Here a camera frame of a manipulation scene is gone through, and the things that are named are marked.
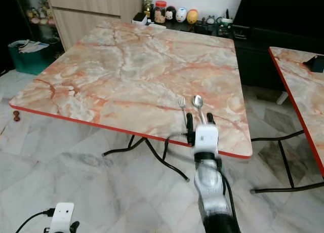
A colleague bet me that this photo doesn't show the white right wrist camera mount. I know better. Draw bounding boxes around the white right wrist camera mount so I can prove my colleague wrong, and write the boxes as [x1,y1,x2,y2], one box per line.
[195,124,220,153]

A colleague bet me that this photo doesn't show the dark display cabinet with figurines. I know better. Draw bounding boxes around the dark display cabinet with figurines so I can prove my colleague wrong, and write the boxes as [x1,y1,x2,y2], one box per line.
[13,0,54,41]

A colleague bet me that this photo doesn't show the green mug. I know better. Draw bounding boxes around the green mug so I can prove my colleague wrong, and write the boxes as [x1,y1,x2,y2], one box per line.
[220,18,234,37]

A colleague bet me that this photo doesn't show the light wooden cabinet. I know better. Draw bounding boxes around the light wooden cabinet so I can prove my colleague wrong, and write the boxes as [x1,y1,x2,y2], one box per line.
[45,0,143,52]

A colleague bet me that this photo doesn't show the teal plastic bin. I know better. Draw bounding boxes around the teal plastic bin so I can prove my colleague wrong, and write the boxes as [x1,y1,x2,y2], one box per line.
[8,39,54,75]

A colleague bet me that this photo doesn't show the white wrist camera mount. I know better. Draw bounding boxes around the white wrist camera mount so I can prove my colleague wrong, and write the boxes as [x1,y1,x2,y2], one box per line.
[195,124,220,153]
[53,203,75,233]

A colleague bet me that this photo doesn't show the white egg figure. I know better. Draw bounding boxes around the white egg figure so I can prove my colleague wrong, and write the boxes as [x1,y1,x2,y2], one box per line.
[176,7,188,23]

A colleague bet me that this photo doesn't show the black television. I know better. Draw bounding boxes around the black television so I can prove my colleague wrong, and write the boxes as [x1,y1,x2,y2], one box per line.
[233,0,324,36]

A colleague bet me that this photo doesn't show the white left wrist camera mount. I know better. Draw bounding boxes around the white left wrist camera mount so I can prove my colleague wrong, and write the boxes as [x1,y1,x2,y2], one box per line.
[53,203,75,233]

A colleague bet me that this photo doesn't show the flat white box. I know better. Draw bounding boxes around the flat white box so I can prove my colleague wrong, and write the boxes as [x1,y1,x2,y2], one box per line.
[133,13,150,25]

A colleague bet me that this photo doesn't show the orange egg figure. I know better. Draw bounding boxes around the orange egg figure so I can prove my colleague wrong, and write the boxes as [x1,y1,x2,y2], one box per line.
[187,9,199,24]

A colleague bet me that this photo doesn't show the white papers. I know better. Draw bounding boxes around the white papers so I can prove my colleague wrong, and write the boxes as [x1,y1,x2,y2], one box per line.
[15,40,49,53]

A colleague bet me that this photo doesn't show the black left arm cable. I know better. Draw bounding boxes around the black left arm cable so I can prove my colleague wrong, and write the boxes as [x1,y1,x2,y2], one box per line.
[16,208,56,233]

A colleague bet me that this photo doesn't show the gold trophy ornament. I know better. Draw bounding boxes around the gold trophy ornament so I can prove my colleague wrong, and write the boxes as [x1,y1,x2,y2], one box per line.
[143,0,155,23]

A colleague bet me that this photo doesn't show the small grey figurines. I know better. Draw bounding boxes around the small grey figurines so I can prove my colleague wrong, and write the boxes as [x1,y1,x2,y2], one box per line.
[200,15,219,29]

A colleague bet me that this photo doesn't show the marble pattern folding table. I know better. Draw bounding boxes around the marble pattern folding table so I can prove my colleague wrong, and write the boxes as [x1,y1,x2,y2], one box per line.
[251,46,324,194]
[9,19,254,182]

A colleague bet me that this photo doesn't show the silver metal fork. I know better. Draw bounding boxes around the silver metal fork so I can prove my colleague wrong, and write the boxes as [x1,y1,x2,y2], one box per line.
[178,95,189,128]

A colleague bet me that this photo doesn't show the red lid glass jar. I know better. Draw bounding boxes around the red lid glass jar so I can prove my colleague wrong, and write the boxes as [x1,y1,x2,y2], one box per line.
[154,1,168,24]

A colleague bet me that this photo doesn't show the silver metal spoon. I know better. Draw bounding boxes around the silver metal spoon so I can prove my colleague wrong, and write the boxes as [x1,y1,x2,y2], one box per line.
[192,95,207,125]

